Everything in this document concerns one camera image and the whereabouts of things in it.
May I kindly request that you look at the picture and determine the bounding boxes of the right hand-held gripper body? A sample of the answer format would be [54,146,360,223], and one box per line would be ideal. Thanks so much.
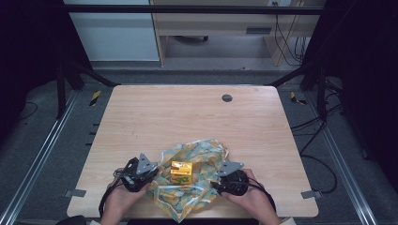
[215,159,251,198]

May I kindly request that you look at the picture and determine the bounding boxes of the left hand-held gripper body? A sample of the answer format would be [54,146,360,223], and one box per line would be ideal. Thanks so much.
[119,152,160,193]

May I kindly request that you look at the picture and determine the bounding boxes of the teal orange-print cloth bag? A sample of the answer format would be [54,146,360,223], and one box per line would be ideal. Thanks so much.
[149,138,231,224]

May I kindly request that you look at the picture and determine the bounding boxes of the yellow carton box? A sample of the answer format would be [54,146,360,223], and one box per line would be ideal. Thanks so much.
[170,160,194,186]

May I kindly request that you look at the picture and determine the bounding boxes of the person's right hand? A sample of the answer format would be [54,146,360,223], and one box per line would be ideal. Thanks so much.
[221,168,282,225]

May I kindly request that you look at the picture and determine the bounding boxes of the person's left hand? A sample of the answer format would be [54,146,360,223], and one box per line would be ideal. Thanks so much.
[99,182,152,225]

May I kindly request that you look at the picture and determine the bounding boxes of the yellow black tape strip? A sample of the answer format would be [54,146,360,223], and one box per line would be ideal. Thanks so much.
[89,89,102,107]

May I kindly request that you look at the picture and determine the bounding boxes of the white cabinet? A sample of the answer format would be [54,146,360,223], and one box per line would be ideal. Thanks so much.
[63,0,161,62]

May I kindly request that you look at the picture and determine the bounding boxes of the light wooden desk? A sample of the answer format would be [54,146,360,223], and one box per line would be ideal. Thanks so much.
[149,0,325,68]

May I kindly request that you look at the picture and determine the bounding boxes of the black curtain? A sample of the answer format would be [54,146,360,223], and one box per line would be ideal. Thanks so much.
[0,0,95,148]
[299,0,398,191]

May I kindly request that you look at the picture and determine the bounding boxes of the right hand-held gripper cable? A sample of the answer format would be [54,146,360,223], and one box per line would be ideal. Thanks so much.
[245,176,278,214]

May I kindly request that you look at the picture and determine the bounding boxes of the hand-held gripper cable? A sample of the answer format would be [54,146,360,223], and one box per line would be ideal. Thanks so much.
[245,176,278,214]
[98,168,127,219]

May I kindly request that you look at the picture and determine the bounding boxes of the left hand-held gripper cable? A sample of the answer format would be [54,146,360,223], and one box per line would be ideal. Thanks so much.
[98,168,127,219]

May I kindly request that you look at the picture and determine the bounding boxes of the grey metal table bracket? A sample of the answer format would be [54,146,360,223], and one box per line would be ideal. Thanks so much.
[63,188,87,199]
[300,189,323,200]

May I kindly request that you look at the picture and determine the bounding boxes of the black floor cable bundle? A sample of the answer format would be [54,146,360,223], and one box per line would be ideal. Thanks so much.
[289,78,345,156]

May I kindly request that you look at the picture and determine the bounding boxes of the black looped floor cable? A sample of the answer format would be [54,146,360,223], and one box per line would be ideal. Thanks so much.
[299,154,339,195]

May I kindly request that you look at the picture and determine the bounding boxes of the aluminium floor rail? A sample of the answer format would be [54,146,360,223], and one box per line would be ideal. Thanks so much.
[303,92,380,225]
[0,90,80,225]

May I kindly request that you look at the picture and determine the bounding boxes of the yellow-handled tool right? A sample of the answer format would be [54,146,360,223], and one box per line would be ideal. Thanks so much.
[289,91,308,106]

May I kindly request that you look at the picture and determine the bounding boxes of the black metal frame stand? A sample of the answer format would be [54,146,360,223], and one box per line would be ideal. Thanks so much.
[55,58,121,120]
[268,61,329,122]

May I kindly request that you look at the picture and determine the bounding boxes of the thin black floor cable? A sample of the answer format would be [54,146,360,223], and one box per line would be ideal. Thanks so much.
[18,101,39,122]

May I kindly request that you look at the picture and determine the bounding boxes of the hanging black desk cables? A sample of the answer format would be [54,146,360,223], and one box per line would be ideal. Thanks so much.
[273,2,309,68]

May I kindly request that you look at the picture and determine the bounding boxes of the black horizontal frame bar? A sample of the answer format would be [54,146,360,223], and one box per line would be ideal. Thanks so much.
[62,4,324,16]

